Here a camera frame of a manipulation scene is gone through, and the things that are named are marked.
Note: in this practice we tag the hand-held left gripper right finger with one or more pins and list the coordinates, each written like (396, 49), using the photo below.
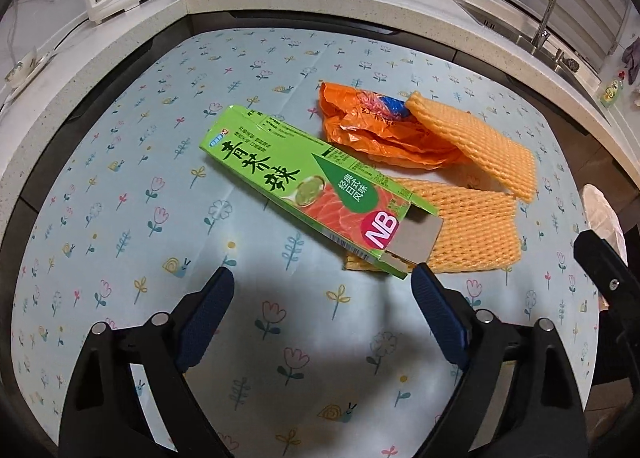
(437, 318)

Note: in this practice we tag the green cardboard box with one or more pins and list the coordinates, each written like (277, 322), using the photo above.
(280, 173)

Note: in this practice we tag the chrome kitchen faucet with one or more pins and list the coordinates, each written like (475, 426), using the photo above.
(547, 3)

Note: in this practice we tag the orange foam net sleeve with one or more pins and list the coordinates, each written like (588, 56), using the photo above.
(480, 143)
(475, 228)

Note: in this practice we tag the stainless steel sink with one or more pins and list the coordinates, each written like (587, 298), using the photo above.
(575, 76)

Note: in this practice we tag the purple hanging cloth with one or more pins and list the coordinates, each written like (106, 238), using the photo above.
(631, 53)

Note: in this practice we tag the bin with plastic liner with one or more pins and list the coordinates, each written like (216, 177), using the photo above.
(602, 213)

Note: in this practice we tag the dark scouring ball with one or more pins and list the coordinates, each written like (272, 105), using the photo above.
(571, 63)

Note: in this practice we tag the green dish soap bottle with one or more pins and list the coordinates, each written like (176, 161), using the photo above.
(611, 92)

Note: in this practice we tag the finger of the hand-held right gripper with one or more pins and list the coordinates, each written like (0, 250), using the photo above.
(605, 263)

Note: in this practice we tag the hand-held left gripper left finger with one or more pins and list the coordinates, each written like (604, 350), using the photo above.
(205, 318)

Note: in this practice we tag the floral printed tablecloth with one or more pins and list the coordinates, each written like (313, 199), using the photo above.
(150, 148)

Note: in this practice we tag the orange plastic bag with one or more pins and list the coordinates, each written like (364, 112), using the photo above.
(360, 133)

